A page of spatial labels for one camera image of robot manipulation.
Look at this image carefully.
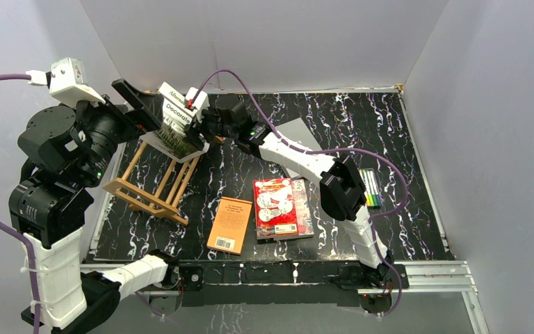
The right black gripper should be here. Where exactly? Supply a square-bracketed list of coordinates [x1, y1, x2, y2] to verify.
[182, 104, 238, 152]

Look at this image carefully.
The white palm leaf book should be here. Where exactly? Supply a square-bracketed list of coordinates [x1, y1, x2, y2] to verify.
[141, 125, 210, 164]

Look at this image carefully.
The brown Decorate Furniture book box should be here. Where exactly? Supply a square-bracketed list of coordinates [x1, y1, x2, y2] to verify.
[163, 100, 193, 137]

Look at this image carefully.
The white Afternoon tea book box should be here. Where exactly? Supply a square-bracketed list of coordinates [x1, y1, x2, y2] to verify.
[157, 82, 186, 108]

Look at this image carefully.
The grey book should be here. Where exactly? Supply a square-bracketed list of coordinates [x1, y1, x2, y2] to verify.
[275, 118, 321, 151]

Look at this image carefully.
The floral patterned book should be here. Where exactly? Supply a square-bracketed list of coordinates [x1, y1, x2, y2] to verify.
[289, 178, 314, 239]

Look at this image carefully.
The red comic treehouse book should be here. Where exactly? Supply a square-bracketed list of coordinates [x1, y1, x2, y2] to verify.
[253, 178, 299, 240]

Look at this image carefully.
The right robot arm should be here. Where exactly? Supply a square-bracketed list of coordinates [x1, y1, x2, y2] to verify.
[184, 98, 399, 288]

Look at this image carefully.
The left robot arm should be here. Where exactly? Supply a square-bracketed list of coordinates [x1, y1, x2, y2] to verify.
[8, 79, 180, 333]

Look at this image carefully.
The wooden book rack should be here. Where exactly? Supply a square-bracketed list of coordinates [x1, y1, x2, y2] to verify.
[103, 141, 200, 226]

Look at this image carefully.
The orange paperback book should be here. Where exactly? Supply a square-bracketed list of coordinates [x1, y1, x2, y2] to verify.
[207, 197, 252, 255]

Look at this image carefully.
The coloured marker pen pack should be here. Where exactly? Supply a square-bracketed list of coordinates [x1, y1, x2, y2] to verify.
[359, 168, 382, 209]

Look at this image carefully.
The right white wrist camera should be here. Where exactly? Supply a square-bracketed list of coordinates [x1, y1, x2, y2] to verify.
[184, 87, 209, 111]

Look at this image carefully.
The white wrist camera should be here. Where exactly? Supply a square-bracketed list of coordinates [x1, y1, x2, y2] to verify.
[25, 57, 105, 109]
[184, 87, 209, 111]

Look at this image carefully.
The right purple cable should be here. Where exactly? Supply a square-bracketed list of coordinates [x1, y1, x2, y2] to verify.
[193, 69, 410, 317]

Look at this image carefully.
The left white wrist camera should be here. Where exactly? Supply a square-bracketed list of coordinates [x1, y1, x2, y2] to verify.
[25, 57, 105, 109]

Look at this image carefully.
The aluminium front rail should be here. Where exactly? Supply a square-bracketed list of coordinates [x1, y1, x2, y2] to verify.
[138, 260, 477, 307]

